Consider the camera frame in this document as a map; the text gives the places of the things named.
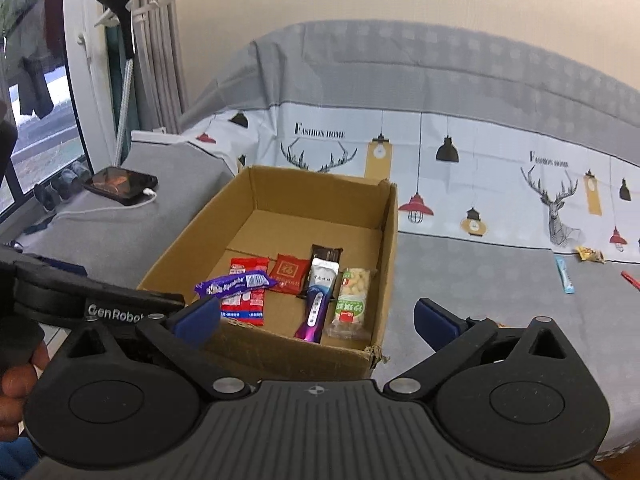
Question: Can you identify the grey curtain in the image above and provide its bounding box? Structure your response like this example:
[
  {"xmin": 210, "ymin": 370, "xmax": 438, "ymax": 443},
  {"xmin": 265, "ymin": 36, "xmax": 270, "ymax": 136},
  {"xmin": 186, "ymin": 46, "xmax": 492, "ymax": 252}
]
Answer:
[{"xmin": 127, "ymin": 2, "xmax": 188, "ymax": 133}]

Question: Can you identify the black white floor lamp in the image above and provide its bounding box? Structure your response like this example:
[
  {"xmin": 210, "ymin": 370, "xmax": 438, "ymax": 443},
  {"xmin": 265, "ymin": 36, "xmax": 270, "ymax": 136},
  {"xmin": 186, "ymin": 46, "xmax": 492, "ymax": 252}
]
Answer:
[{"xmin": 96, "ymin": 0, "xmax": 175, "ymax": 166}]

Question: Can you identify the grey sofa cover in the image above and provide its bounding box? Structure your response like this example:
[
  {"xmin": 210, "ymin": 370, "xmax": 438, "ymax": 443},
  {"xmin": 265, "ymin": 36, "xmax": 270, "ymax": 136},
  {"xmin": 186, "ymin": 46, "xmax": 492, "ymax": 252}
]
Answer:
[{"xmin": 22, "ymin": 21, "xmax": 639, "ymax": 456}]

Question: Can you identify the white deer print cloth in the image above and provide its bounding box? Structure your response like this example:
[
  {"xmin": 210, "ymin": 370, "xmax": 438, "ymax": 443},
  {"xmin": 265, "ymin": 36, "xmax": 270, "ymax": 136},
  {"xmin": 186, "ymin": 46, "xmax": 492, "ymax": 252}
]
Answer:
[{"xmin": 184, "ymin": 103, "xmax": 639, "ymax": 262}]

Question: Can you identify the green peanut snack bag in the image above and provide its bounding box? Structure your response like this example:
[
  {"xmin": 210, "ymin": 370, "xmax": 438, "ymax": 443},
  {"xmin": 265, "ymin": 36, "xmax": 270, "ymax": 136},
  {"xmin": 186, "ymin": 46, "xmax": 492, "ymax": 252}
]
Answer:
[{"xmin": 326, "ymin": 268, "xmax": 376, "ymax": 340}]

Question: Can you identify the person left hand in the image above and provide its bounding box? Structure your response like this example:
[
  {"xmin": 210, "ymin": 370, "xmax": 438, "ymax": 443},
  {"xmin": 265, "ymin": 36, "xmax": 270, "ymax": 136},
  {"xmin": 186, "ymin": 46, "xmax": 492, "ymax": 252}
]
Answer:
[{"xmin": 0, "ymin": 341, "xmax": 50, "ymax": 442}]

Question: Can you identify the red white wafer pack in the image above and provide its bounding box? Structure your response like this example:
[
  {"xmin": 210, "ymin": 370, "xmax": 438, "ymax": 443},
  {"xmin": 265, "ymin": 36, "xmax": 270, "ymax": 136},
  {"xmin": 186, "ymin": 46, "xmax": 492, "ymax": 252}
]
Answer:
[{"xmin": 221, "ymin": 257, "xmax": 270, "ymax": 326}]

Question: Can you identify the yellow snack packet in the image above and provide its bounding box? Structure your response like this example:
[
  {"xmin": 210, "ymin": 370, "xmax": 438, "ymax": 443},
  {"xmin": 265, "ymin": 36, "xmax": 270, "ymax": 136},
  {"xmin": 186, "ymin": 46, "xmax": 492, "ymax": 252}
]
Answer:
[{"xmin": 576, "ymin": 246, "xmax": 606, "ymax": 263}]

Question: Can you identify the black smartphone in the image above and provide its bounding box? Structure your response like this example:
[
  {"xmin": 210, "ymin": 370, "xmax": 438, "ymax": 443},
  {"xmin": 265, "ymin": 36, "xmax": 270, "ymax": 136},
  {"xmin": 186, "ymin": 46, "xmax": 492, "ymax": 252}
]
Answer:
[{"xmin": 84, "ymin": 167, "xmax": 158, "ymax": 206}]

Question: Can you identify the red square snack packet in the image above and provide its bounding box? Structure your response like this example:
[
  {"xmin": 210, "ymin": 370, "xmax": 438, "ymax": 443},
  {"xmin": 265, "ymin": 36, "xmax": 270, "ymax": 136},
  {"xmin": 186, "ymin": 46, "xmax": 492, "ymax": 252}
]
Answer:
[{"xmin": 269, "ymin": 254, "xmax": 309, "ymax": 296}]

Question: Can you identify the dark brown snack bar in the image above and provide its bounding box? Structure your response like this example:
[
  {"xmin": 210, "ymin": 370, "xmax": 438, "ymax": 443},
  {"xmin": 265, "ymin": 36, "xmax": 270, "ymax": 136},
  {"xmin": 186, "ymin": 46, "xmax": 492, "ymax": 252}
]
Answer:
[{"xmin": 297, "ymin": 244, "xmax": 343, "ymax": 299}]

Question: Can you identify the silver purple snack pouch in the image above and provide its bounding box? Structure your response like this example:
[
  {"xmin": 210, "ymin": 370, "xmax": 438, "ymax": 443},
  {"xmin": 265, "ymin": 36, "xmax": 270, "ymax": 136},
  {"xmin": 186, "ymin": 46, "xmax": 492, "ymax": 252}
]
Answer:
[{"xmin": 294, "ymin": 258, "xmax": 340, "ymax": 344}]

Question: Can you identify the thin red snack stick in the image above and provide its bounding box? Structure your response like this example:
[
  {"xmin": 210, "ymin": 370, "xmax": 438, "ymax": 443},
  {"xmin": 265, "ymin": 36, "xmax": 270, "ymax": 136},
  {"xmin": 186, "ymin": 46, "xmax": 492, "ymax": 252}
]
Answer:
[{"xmin": 620, "ymin": 271, "xmax": 640, "ymax": 290}]

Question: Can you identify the light blue snack bar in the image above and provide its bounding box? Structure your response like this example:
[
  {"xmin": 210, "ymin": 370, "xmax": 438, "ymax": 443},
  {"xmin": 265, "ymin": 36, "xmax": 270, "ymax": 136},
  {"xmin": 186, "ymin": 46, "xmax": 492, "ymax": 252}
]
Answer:
[{"xmin": 554, "ymin": 255, "xmax": 575, "ymax": 295}]

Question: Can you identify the cardboard box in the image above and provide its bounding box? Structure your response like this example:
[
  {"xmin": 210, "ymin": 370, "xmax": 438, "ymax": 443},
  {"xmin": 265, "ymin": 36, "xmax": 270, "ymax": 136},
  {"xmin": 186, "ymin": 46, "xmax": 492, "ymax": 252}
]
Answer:
[{"xmin": 139, "ymin": 166, "xmax": 398, "ymax": 382}]

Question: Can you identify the white charging cable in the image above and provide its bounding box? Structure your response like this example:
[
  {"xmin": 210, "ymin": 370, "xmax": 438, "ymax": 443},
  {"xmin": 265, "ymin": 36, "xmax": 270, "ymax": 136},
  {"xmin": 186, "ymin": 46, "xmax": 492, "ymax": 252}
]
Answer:
[{"xmin": 22, "ymin": 186, "xmax": 158, "ymax": 236}]

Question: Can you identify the purple chocolate bar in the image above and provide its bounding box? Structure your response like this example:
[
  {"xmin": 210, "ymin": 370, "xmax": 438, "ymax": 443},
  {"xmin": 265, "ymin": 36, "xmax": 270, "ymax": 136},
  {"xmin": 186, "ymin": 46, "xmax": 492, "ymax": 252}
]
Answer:
[{"xmin": 194, "ymin": 270, "xmax": 278, "ymax": 299}]

